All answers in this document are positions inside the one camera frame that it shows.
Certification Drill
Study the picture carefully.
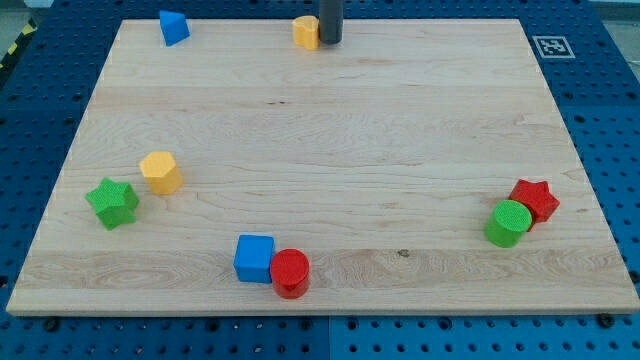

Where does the blue triangle block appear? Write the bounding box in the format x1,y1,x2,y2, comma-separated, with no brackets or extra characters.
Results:
159,10,190,47

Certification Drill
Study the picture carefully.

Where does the blue cube block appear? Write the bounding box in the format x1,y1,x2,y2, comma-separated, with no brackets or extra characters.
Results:
233,234,275,283

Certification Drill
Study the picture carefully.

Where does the white fiducial marker tag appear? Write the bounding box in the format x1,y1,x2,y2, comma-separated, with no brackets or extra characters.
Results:
532,35,575,59

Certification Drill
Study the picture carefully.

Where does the light wooden board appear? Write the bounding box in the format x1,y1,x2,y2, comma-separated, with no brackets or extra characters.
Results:
7,19,639,317

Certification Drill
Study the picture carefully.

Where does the black yellow hazard tape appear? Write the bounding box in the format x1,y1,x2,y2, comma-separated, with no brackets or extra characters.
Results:
1,18,38,72

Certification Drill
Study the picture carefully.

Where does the yellow heart block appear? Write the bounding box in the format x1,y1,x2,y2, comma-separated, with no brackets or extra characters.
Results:
292,15,320,50

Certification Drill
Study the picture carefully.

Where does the red cylinder block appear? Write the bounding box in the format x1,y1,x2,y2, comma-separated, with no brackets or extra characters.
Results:
270,248,310,299

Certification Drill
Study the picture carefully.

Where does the yellow hexagon block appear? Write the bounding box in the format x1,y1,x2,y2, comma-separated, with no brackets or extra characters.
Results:
139,151,184,195

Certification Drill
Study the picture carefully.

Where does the green cylinder block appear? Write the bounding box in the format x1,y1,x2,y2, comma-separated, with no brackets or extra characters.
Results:
484,199,533,248

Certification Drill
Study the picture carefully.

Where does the green star block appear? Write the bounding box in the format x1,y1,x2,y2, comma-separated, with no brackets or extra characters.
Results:
85,178,139,230

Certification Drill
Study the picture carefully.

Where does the red star block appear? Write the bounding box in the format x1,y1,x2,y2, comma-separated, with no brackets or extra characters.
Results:
508,179,560,231

